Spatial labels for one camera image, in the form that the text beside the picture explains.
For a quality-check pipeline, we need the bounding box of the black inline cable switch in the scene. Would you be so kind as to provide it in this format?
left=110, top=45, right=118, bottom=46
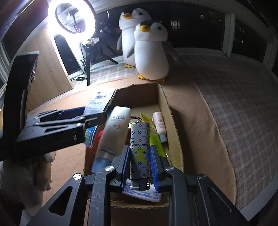
left=76, top=77, right=85, bottom=82

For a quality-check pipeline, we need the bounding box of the ring light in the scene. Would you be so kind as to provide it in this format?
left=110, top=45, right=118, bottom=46
left=48, top=1, right=96, bottom=42

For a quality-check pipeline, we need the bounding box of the small penguin plush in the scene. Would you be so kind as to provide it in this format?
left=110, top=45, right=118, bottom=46
left=127, top=19, right=179, bottom=82

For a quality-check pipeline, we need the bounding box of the white tube blue cap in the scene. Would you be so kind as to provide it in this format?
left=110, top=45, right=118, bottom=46
left=91, top=106, right=131, bottom=173

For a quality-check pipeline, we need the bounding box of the blue white blister card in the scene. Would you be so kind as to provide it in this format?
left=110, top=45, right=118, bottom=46
left=84, top=90, right=115, bottom=147

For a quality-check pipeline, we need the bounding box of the black tripod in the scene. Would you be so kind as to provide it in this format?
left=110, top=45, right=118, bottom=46
left=80, top=37, right=118, bottom=86

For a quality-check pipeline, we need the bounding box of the left gloved hand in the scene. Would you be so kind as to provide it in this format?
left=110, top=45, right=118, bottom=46
left=1, top=151, right=56, bottom=217

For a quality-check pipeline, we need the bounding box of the cardboard box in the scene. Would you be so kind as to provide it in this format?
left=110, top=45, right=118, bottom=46
left=83, top=82, right=184, bottom=209

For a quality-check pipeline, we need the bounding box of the green tube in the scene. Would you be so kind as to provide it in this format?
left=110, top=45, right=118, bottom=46
left=140, top=113, right=167, bottom=157

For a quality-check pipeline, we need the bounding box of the red mesh object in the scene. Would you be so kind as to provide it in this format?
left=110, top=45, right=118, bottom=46
left=96, top=130, right=104, bottom=144

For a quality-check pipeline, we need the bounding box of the patterned tissue pack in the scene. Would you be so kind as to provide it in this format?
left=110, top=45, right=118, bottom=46
left=122, top=178, right=162, bottom=203

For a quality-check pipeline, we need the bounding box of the large penguin plush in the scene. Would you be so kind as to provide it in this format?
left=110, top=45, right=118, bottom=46
left=117, top=7, right=151, bottom=68

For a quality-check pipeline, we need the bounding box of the patterned lighter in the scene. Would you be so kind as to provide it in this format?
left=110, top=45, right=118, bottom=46
left=130, top=122, right=150, bottom=191

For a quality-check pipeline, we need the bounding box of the pink small bottle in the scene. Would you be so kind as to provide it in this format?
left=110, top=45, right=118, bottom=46
left=153, top=112, right=168, bottom=143

